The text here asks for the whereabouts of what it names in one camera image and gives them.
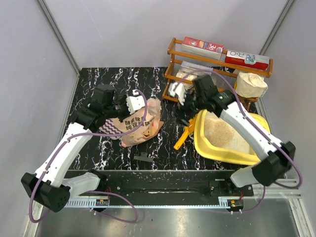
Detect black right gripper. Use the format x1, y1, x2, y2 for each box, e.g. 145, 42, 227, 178
172, 89, 206, 127

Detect yellow plastic litter scoop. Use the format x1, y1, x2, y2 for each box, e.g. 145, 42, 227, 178
173, 115, 197, 150

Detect pink cat litter bag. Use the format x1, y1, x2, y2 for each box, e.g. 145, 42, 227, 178
99, 97, 164, 148

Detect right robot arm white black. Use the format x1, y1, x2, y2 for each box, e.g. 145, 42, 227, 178
168, 75, 296, 196

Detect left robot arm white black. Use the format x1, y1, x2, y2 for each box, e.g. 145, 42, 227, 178
21, 84, 145, 212

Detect brown cat litter granules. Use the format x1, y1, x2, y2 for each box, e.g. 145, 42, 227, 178
204, 119, 234, 148

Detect yellow litter box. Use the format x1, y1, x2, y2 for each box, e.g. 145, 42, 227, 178
194, 110, 260, 165

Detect red 3D toothpaste box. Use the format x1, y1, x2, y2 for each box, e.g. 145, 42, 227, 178
181, 37, 224, 60

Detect red white R+O box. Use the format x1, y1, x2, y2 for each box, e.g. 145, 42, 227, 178
225, 50, 270, 70

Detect purple wavy striped sponge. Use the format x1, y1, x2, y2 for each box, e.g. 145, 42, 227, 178
99, 123, 121, 135

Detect grey metal scraper blade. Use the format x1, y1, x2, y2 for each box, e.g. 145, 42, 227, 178
134, 152, 153, 162

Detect beige tissue pack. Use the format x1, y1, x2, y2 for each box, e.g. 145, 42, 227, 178
235, 72, 268, 98

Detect wooden two-tier shelf rack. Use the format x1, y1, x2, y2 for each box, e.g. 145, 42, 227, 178
162, 38, 274, 102

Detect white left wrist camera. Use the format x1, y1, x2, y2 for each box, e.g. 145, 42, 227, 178
126, 89, 147, 115

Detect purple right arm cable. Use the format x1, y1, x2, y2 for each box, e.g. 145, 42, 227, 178
180, 70, 303, 213

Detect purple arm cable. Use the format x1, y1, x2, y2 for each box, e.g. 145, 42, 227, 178
28, 89, 149, 223
180, 70, 303, 213

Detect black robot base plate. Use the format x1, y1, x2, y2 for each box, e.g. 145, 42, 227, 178
106, 178, 254, 197

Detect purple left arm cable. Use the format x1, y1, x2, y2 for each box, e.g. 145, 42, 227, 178
28, 89, 149, 223

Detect aluminium frame rail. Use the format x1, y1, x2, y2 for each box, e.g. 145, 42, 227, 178
33, 178, 302, 198

